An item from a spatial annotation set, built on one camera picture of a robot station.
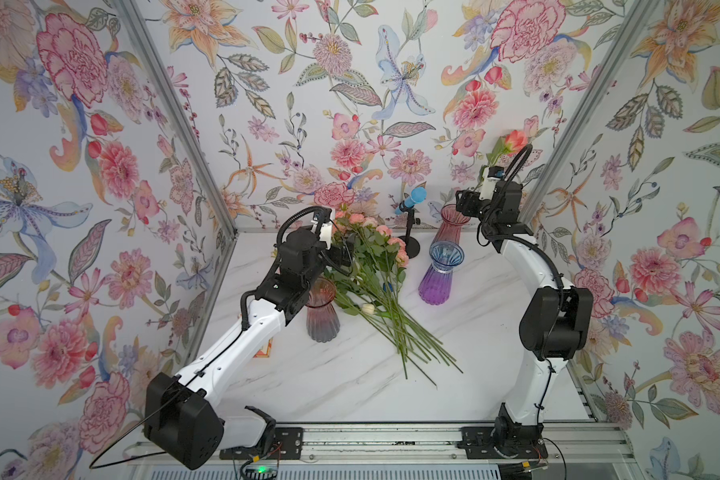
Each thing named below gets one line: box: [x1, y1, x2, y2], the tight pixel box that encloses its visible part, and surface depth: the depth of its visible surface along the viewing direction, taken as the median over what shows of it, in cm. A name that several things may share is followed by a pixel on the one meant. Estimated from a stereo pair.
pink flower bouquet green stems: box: [325, 211, 463, 385], surface depth 100 cm
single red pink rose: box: [474, 130, 529, 191], surface depth 90 cm
